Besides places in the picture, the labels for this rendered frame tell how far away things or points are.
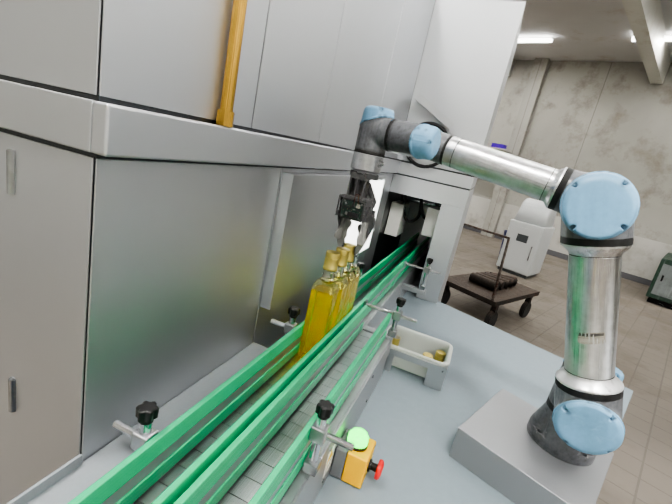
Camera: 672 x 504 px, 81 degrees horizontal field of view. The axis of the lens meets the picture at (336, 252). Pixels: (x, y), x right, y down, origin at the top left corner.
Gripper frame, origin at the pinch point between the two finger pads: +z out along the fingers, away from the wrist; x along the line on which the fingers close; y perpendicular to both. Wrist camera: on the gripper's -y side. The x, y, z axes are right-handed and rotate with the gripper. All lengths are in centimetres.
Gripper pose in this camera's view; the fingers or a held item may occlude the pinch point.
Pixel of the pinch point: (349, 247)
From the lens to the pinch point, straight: 104.6
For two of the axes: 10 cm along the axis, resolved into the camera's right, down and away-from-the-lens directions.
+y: -3.5, 1.7, -9.2
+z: -2.1, 9.4, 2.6
